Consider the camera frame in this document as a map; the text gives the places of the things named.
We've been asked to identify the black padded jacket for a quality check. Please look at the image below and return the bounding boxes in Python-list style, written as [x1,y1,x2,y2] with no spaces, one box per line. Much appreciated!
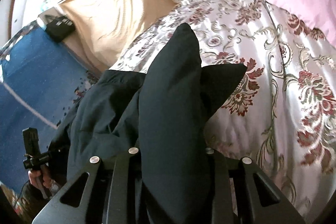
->
[49,23,247,223]

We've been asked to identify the person's left hand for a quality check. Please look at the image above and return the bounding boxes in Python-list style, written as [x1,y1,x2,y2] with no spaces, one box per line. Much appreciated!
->
[28,165,53,189]

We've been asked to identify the blue fabric wardrobe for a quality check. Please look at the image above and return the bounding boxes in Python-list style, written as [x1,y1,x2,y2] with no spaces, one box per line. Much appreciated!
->
[1,21,97,193]

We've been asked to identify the floral satin bedspread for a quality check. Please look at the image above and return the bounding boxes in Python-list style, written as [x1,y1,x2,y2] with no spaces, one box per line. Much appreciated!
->
[113,0,335,223]

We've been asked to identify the black hanging bag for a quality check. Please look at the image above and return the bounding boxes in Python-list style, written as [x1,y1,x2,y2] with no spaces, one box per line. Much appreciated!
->
[45,15,76,43]

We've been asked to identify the yellow hanging sheet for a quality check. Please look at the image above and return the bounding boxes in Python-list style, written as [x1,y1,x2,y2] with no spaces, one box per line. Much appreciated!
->
[59,0,178,72]

